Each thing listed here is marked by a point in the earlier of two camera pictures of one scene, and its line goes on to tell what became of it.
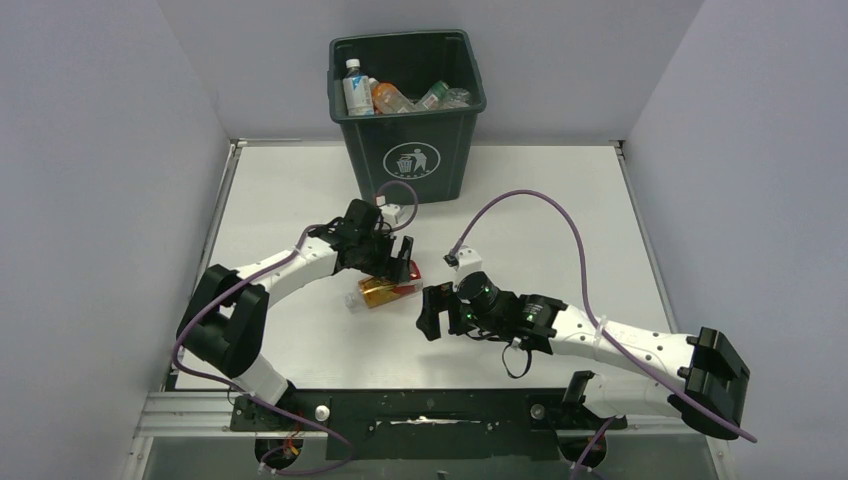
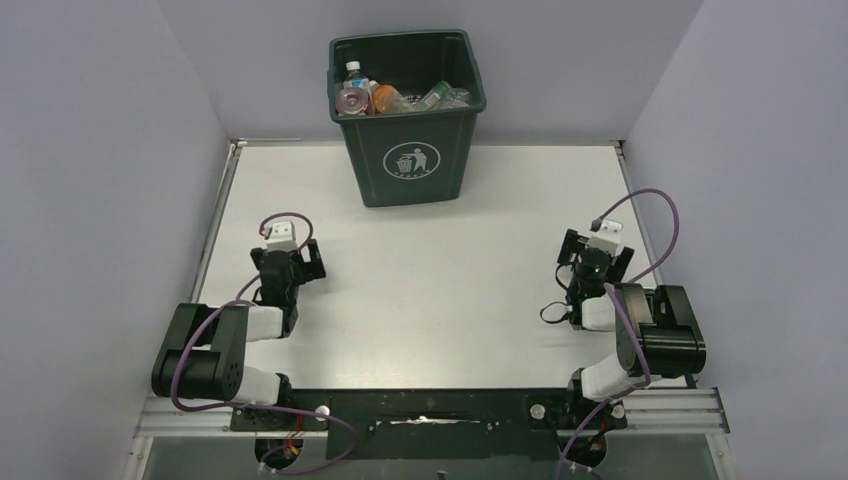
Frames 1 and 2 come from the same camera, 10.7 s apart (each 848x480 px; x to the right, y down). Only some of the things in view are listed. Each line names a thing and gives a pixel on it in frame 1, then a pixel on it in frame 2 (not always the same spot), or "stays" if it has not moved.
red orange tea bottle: (375, 290) to (352, 101)
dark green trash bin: (429, 149) stays
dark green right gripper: (461, 424) stays
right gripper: (437, 299) to (574, 245)
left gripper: (395, 268) to (311, 269)
